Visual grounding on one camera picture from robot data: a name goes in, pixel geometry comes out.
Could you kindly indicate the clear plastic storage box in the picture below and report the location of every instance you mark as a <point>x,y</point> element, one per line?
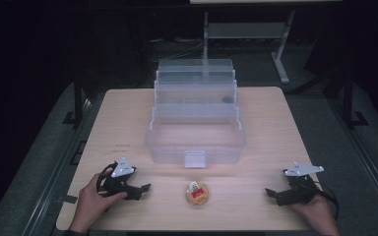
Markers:
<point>195,113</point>

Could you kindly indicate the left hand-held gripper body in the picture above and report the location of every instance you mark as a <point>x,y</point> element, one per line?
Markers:
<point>121,177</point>

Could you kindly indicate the grey metal stand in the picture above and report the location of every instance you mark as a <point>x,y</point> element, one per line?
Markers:
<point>247,36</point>

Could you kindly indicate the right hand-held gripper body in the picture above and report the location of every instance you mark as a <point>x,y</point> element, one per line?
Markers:
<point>298,187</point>

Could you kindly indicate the person's right hand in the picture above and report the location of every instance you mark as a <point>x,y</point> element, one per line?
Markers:
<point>318,213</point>

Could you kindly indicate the black metal post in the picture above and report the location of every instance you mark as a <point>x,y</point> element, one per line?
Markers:
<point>77,98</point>
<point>349,98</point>

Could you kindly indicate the person's left hand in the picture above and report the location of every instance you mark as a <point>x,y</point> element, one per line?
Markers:
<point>93,203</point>

